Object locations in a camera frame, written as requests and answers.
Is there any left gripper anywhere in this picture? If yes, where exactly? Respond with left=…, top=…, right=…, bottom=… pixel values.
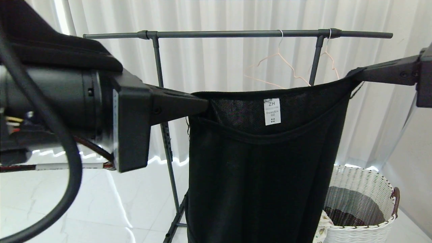
left=0, top=66, right=152, bottom=173

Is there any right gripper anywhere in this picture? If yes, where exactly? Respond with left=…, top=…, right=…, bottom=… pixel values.
left=416, top=43, right=432, bottom=108

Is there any pink clothes hanger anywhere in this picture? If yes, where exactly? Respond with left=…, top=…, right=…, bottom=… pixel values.
left=244, top=30, right=312, bottom=90
left=309, top=30, right=341, bottom=81

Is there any black garment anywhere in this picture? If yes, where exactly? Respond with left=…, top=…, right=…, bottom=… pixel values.
left=185, top=76, right=365, bottom=243

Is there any white laundry basket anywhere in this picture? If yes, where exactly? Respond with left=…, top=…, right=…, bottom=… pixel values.
left=317, top=164, right=400, bottom=243

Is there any black clothes rack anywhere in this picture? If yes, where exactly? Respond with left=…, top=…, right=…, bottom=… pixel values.
left=83, top=29, right=394, bottom=243

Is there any white curtain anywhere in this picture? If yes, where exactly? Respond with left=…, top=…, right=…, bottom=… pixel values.
left=0, top=0, right=432, bottom=172

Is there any cream printed garment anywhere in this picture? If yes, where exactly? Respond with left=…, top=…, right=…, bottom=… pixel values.
left=312, top=211, right=334, bottom=243

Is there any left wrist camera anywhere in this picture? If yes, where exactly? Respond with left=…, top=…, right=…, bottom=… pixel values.
left=0, top=0, right=124, bottom=72

